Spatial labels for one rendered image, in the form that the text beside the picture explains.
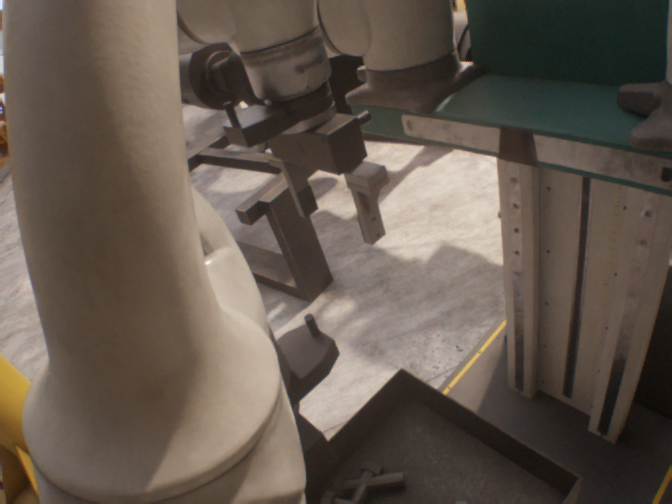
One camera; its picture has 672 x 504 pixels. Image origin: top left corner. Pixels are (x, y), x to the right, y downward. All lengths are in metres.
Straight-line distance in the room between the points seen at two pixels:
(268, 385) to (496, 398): 1.31
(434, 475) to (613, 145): 0.43
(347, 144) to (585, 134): 0.28
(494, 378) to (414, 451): 0.95
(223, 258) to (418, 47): 0.52
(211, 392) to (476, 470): 0.44
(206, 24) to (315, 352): 0.34
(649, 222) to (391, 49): 0.51
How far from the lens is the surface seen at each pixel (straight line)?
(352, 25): 0.74
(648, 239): 0.90
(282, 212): 2.11
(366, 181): 0.49
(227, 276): 0.29
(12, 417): 2.27
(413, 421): 0.60
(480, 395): 1.48
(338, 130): 0.50
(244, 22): 0.48
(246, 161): 2.60
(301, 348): 0.44
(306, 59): 0.49
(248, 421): 0.17
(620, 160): 0.60
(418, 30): 0.72
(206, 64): 3.69
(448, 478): 0.56
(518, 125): 0.64
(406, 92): 0.74
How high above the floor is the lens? 1.56
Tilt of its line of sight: 37 degrees down
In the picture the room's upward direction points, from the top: 18 degrees counter-clockwise
